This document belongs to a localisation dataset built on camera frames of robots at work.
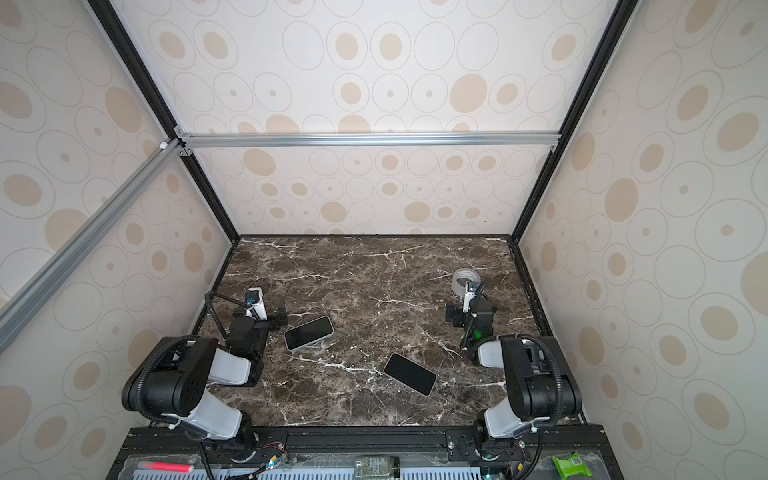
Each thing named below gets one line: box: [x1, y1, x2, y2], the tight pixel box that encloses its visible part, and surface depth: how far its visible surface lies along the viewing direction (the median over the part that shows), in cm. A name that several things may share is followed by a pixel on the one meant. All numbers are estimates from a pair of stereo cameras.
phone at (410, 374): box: [384, 352, 438, 397], surface depth 87 cm
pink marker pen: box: [137, 461, 195, 474], surface depth 72 cm
